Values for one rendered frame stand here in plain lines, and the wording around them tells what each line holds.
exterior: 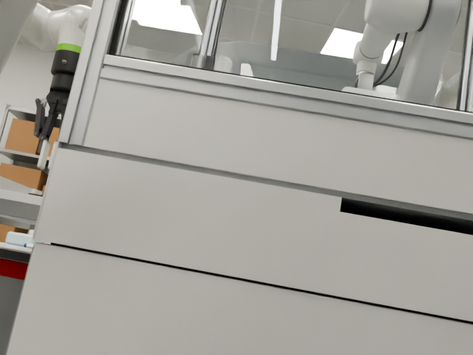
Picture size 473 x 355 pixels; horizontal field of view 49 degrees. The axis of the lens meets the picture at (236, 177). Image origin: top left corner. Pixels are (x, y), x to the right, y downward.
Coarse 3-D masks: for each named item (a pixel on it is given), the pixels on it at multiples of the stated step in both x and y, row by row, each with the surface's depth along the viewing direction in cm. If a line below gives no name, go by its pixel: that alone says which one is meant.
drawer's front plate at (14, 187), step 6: (0, 180) 123; (6, 180) 126; (0, 186) 124; (6, 186) 127; (12, 186) 130; (18, 186) 133; (24, 186) 136; (24, 192) 137; (30, 192) 140; (0, 222) 127; (6, 222) 130; (12, 222) 133; (18, 222) 136; (24, 228) 140
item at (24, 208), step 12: (0, 192) 118; (12, 192) 118; (0, 204) 117; (12, 204) 117; (24, 204) 117; (36, 204) 117; (0, 216) 118; (12, 216) 117; (24, 216) 116; (36, 216) 116
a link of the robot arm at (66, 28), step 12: (60, 12) 131; (72, 12) 128; (84, 12) 128; (48, 24) 132; (60, 24) 129; (72, 24) 128; (84, 24) 129; (60, 36) 129; (72, 36) 127; (60, 48) 128; (72, 48) 127
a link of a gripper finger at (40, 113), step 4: (36, 100) 128; (40, 100) 129; (36, 104) 128; (40, 104) 128; (40, 108) 128; (44, 108) 130; (36, 112) 128; (40, 112) 128; (44, 112) 130; (36, 116) 127; (40, 116) 127; (36, 120) 127; (40, 120) 128; (36, 124) 127; (40, 124) 128; (36, 128) 127; (40, 128) 129; (36, 132) 127; (40, 132) 129; (36, 136) 126
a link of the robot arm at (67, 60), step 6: (60, 54) 127; (66, 54) 127; (72, 54) 127; (78, 54) 127; (54, 60) 128; (60, 60) 127; (66, 60) 126; (72, 60) 127; (54, 66) 127; (60, 66) 126; (66, 66) 126; (72, 66) 127; (54, 72) 128; (60, 72) 128; (66, 72) 127; (72, 72) 127
